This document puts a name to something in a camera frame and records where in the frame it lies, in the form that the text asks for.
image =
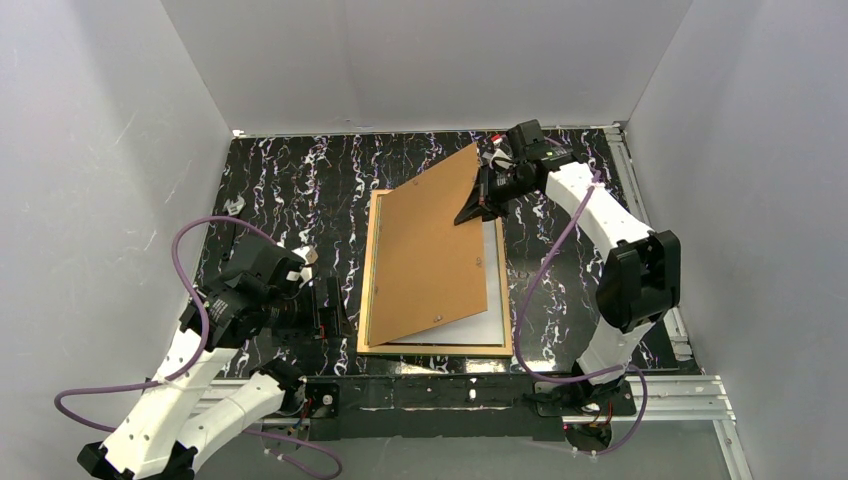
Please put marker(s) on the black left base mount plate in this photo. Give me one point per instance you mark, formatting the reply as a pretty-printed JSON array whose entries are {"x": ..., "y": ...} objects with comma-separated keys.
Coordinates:
[{"x": 316, "y": 400}]

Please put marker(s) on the brown backing board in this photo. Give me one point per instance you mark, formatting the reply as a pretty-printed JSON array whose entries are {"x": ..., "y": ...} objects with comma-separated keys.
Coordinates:
[{"x": 428, "y": 271}]

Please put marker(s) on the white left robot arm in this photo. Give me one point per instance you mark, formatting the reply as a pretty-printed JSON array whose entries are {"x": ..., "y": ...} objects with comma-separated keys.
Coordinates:
[{"x": 163, "y": 437}]

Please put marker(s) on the green picture frame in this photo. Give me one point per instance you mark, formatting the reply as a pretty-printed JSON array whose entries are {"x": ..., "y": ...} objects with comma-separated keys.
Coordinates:
[{"x": 368, "y": 291}]

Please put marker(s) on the aluminium rail frame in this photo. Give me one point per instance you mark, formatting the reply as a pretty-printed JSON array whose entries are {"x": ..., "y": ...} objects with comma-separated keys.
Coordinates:
[{"x": 492, "y": 405}]

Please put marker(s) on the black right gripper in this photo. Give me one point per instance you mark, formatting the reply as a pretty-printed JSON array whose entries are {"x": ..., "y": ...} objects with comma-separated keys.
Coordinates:
[{"x": 491, "y": 190}]

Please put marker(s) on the small silver clip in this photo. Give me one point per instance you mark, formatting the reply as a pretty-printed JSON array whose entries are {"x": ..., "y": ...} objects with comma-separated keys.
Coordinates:
[{"x": 234, "y": 207}]

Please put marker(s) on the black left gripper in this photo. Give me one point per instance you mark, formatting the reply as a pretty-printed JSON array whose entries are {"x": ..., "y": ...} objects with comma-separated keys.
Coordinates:
[{"x": 318, "y": 307}]

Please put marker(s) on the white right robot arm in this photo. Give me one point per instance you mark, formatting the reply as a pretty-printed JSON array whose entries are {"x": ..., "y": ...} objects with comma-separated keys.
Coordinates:
[{"x": 640, "y": 278}]

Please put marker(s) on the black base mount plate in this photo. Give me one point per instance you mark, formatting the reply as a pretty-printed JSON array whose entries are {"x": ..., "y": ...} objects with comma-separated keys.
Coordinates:
[
  {"x": 316, "y": 400},
  {"x": 563, "y": 401}
]

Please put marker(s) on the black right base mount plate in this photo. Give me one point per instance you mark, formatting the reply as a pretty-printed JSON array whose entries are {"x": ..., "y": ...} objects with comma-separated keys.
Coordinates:
[{"x": 563, "y": 401}]

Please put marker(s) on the landscape photo print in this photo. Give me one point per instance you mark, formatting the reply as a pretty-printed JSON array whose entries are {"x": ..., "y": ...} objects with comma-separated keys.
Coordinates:
[{"x": 485, "y": 333}]

